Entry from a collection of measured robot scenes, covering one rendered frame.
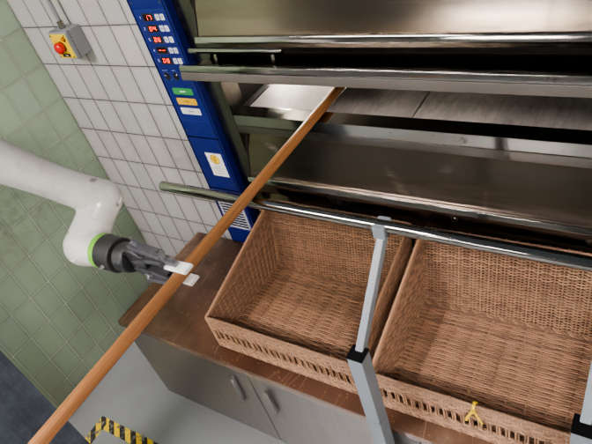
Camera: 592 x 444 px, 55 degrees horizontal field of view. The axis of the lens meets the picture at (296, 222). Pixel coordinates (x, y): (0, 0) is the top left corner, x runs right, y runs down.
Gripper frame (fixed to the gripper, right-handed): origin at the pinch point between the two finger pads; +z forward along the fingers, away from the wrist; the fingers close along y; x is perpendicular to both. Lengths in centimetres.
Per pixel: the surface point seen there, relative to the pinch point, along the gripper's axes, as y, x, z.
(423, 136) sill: 3, -65, 34
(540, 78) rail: -24, -51, 67
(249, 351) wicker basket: 58, -17, -13
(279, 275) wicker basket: 61, -51, -22
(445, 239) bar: 2, -28, 53
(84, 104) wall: 3, -67, -110
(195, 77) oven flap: -21, -51, -26
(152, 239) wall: 80, -68, -115
